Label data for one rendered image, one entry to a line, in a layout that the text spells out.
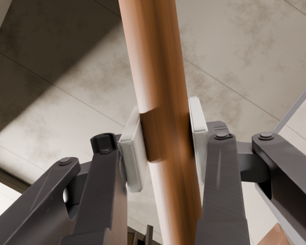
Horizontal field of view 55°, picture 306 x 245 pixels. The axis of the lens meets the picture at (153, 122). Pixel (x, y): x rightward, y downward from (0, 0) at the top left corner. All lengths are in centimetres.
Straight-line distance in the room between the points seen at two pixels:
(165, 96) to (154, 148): 3
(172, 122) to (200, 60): 371
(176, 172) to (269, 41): 389
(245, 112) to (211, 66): 77
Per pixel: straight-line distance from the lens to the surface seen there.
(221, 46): 390
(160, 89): 16
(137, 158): 15
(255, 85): 406
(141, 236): 221
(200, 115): 16
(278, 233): 240
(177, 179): 18
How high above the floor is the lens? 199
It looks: 7 degrees down
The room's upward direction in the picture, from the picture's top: 59 degrees counter-clockwise
